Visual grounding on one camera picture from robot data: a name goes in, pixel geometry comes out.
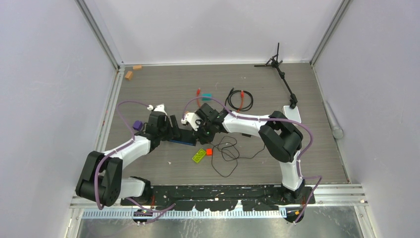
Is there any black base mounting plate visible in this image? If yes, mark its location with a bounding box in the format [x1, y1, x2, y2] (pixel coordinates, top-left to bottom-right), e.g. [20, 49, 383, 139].
[121, 184, 315, 212]

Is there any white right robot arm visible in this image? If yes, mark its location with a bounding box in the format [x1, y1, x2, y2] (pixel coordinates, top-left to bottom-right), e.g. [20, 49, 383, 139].
[183, 103, 305, 204]

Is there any white box under tripod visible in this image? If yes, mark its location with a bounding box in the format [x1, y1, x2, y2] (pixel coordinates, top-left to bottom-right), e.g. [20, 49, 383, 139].
[283, 105, 302, 123]

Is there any red ethernet cable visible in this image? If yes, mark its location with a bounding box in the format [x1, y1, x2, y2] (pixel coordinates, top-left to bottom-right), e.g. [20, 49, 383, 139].
[196, 88, 245, 113]

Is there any black tripod stand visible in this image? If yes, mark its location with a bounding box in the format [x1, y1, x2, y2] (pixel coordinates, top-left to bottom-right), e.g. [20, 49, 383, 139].
[254, 42, 298, 109]

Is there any orange block near corner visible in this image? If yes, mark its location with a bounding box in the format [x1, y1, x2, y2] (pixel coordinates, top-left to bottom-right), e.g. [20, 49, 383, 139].
[124, 71, 134, 81]

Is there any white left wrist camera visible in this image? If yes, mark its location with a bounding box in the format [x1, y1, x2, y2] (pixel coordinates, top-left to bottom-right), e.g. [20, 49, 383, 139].
[147, 104, 167, 115]

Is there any teal block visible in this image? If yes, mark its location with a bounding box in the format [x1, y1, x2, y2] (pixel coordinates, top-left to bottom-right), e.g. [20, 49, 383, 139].
[202, 94, 212, 101]

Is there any black ethernet cable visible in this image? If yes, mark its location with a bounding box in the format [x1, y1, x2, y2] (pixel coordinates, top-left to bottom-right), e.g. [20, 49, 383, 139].
[225, 87, 254, 113]

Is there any green lego brick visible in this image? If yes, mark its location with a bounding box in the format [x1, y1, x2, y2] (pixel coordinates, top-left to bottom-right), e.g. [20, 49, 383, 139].
[192, 149, 207, 163]

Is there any black network switch box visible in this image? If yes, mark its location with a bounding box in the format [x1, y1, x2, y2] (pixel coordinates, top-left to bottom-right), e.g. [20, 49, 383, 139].
[169, 129, 197, 146]

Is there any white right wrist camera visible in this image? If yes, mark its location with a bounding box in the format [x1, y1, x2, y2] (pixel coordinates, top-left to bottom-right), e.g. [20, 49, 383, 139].
[181, 113, 202, 131]

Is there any purple block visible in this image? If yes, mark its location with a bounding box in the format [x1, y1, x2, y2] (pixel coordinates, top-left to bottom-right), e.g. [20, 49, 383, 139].
[132, 120, 144, 131]

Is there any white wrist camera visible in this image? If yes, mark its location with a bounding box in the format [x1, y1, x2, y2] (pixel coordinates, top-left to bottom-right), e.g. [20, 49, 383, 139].
[147, 104, 167, 115]
[181, 113, 202, 131]

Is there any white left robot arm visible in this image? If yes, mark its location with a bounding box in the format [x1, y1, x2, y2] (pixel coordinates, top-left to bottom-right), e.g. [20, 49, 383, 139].
[75, 112, 179, 209]

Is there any black power adapter with cord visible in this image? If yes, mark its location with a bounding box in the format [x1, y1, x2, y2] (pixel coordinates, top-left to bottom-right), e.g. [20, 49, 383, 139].
[208, 135, 266, 178]

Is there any grey cylinder by wall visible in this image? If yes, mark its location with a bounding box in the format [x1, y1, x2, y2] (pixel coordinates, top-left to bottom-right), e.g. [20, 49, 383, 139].
[323, 101, 344, 139]

